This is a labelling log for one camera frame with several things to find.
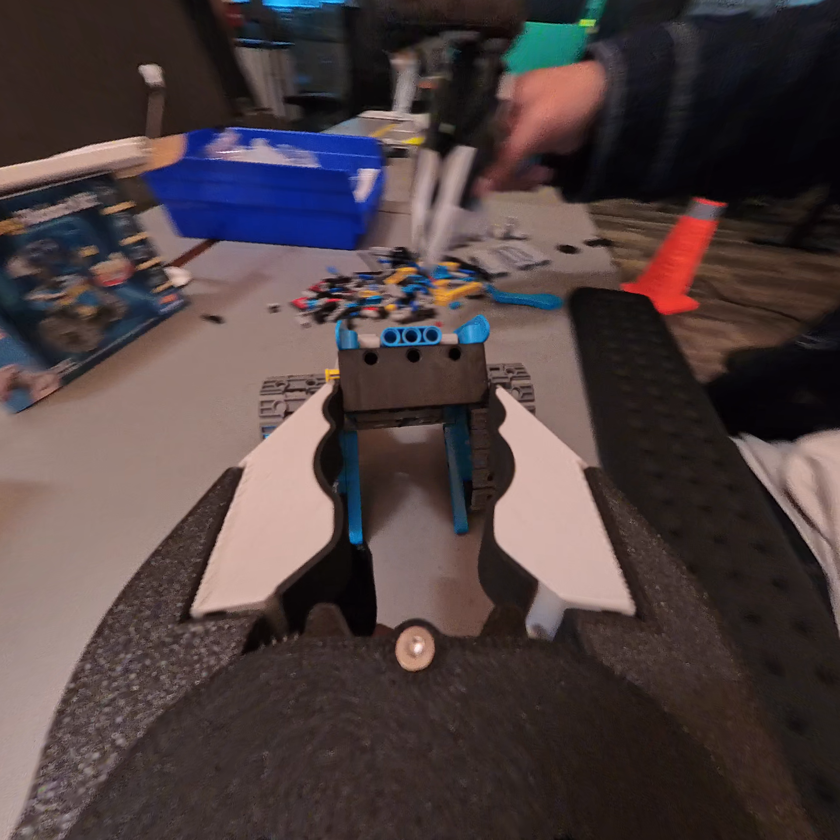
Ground orange traffic cone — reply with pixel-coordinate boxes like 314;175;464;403
620;197;728;316

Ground brown cardboard sheet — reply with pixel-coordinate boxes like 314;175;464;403
147;131;191;168

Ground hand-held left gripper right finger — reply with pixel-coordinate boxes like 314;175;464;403
478;386;637;642

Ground light grey desk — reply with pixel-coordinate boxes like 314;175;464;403
0;112;624;840

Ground blue plastic bin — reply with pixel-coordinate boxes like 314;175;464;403
141;126;388;250

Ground blue long curved panel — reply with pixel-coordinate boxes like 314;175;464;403
489;285;564;311

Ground person's right forearm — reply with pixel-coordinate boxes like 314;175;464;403
564;13;840;204

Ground blue grey tracked toy robot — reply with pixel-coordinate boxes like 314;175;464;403
259;315;536;546

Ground white bar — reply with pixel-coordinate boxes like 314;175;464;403
0;136;155;191

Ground small robot kit box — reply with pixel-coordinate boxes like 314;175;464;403
0;172;191;414

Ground black partition panel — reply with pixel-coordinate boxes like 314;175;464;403
0;0;231;165

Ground pile of small brick parts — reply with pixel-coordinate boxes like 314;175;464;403
289;220;614;329

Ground person's right hand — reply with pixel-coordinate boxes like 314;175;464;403
481;59;609;198

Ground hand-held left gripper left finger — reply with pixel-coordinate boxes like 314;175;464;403
189;384;378;636

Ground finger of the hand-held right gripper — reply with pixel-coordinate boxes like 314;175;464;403
410;150;441;245
425;146;478;260

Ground white tipped rod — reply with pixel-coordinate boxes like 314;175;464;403
138;63;166;139

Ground clear bags of parts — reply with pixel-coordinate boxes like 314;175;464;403
203;128;385;201

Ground black dimpled mat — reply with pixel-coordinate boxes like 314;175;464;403
567;287;840;840

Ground white and yellow papers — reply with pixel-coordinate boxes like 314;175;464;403
328;112;427;158

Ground teal board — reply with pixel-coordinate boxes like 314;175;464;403
505;20;605;73

